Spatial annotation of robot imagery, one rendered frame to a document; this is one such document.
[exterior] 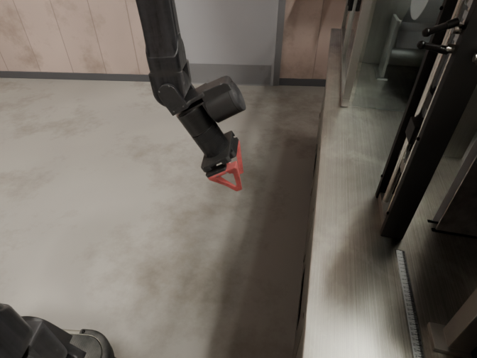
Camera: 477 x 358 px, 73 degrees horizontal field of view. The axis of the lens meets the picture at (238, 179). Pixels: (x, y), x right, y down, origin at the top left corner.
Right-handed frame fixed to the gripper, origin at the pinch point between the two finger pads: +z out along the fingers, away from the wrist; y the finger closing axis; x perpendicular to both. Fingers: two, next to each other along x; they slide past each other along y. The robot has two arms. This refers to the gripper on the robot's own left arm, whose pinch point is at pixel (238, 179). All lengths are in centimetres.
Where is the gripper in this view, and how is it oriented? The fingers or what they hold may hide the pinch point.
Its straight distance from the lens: 72.3
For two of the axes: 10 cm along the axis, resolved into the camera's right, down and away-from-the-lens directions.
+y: 0.7, -6.3, 7.8
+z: 4.9, 7.0, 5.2
